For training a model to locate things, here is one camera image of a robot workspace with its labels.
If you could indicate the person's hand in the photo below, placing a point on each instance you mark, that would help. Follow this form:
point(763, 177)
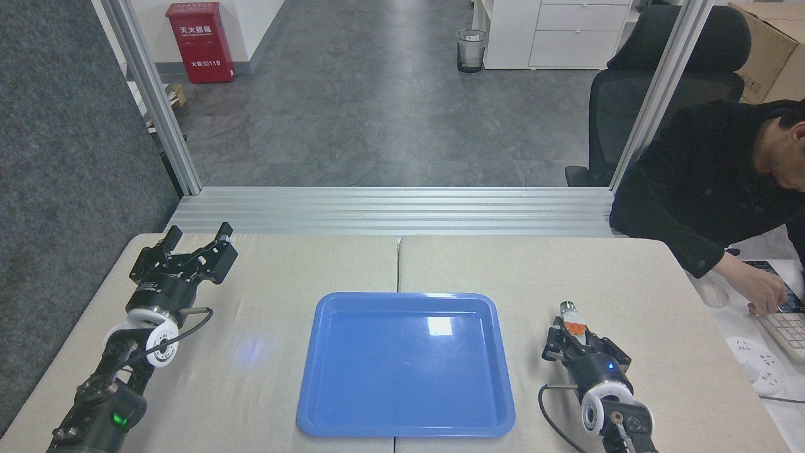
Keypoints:
point(758, 290)

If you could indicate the white computer mouse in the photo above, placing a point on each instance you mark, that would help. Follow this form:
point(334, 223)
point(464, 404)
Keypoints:
point(714, 296)

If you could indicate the white keyboard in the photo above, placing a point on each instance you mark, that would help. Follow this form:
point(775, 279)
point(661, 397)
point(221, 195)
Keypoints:
point(789, 336)

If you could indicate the black office chair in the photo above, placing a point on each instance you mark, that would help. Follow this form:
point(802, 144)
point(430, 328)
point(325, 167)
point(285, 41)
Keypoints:
point(622, 113)

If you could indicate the white drawer cabinet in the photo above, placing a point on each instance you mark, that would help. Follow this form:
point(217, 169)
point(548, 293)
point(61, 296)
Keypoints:
point(553, 31)

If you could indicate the white power strip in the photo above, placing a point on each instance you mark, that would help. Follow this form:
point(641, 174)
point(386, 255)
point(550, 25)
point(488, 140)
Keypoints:
point(758, 365)

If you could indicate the red fire extinguisher box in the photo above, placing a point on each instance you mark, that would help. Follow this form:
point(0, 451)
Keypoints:
point(201, 43)

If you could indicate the silver aluminium rail base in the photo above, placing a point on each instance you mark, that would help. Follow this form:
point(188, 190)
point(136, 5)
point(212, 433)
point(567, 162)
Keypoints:
point(390, 211)

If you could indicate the person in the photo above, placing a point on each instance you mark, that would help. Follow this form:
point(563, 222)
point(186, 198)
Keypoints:
point(698, 182)

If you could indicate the black smartphone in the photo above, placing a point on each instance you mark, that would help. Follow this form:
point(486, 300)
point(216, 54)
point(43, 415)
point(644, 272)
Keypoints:
point(793, 302)

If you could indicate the brown cardboard box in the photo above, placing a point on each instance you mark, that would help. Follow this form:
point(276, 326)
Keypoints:
point(770, 50)

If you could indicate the grey felt partition panel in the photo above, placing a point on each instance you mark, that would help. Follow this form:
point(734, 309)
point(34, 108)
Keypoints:
point(63, 189)

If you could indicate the silver aluminium post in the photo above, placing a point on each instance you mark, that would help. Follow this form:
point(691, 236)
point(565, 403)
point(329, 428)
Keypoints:
point(660, 94)
point(154, 94)

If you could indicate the blue plastic tray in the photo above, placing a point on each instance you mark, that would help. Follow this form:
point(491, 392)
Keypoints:
point(405, 371)

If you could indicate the grey waste bin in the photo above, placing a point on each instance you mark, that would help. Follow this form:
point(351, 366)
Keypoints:
point(471, 51)

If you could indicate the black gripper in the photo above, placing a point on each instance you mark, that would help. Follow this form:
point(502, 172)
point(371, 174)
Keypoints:
point(597, 371)
point(157, 294)

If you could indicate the white orange switch part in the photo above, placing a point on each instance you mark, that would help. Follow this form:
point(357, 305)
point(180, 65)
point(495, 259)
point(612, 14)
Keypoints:
point(573, 321)

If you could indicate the small brown box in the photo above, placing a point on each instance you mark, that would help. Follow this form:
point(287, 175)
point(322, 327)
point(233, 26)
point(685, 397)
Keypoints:
point(177, 95)

